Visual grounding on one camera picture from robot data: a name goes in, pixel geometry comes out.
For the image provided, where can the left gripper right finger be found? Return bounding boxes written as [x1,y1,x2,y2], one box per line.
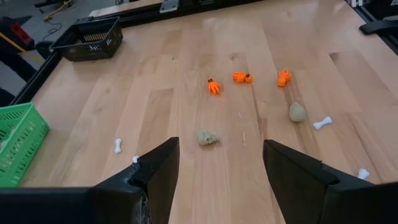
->
[262,139,374,224]

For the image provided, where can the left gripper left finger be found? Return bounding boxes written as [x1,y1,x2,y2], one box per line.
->
[93,136,181,224]

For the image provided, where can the green plastic basket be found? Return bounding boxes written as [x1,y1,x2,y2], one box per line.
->
[0,102,50,188]

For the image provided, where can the black plastic basket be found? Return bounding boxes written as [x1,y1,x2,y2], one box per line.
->
[49,16,124,62]

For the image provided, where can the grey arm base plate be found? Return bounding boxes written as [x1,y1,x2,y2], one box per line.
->
[159,0,180,14]

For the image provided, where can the long yellow hanging cable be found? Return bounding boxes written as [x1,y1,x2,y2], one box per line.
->
[43,0,74,22]

